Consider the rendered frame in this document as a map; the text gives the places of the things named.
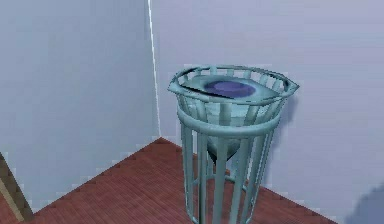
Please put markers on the pale teal slatted stand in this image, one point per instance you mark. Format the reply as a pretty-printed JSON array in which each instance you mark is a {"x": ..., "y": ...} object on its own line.
[{"x": 230, "y": 128}]

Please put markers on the brown wooden furniture edge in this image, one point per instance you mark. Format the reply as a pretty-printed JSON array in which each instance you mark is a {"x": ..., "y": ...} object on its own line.
[{"x": 10, "y": 191}]

